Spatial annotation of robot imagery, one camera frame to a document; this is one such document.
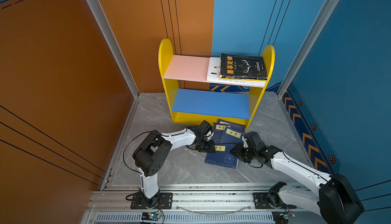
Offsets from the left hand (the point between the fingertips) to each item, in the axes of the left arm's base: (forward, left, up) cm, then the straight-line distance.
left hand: (213, 150), depth 89 cm
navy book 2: (+13, -4, +1) cm, 14 cm away
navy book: (+9, -11, +1) cm, 15 cm away
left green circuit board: (-32, +31, -3) cm, 44 cm away
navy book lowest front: (-4, -5, 0) cm, 6 cm away
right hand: (-4, -8, +4) cm, 10 cm away
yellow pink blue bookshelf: (+31, +14, +13) cm, 36 cm away
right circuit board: (-32, -31, -2) cm, 44 cm away
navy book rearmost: (+16, -13, +3) cm, 21 cm away
